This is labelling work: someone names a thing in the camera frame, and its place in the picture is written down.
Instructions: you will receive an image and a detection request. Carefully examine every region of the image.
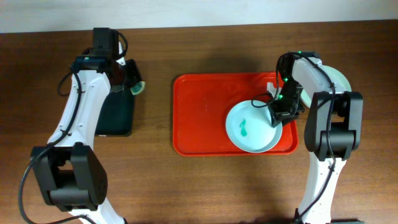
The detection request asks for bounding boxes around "green yellow sponge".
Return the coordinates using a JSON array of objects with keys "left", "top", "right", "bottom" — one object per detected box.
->
[{"left": 130, "top": 81, "right": 146, "bottom": 96}]

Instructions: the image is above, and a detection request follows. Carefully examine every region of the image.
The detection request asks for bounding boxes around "light blue plate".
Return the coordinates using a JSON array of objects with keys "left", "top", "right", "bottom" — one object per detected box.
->
[{"left": 225, "top": 100, "right": 283, "bottom": 153}]

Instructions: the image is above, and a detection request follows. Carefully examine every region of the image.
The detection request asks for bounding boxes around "mint green plate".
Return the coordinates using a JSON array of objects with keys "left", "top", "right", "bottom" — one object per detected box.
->
[{"left": 300, "top": 65, "right": 352, "bottom": 108}]

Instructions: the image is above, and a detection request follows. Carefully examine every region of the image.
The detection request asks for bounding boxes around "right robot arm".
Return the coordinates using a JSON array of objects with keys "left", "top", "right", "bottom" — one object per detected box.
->
[{"left": 267, "top": 52, "right": 363, "bottom": 223}]

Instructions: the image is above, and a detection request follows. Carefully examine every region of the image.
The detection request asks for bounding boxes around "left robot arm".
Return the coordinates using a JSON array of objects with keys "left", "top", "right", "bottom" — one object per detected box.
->
[{"left": 27, "top": 27, "right": 146, "bottom": 223}]

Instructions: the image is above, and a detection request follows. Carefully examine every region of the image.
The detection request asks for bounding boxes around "red plastic tray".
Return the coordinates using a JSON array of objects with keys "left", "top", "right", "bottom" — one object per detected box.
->
[{"left": 172, "top": 72, "right": 282, "bottom": 157}]

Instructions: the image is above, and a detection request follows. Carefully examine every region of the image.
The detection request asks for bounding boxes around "black rectangular basin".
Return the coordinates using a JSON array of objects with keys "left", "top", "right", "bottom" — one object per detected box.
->
[{"left": 95, "top": 87, "right": 135, "bottom": 136}]

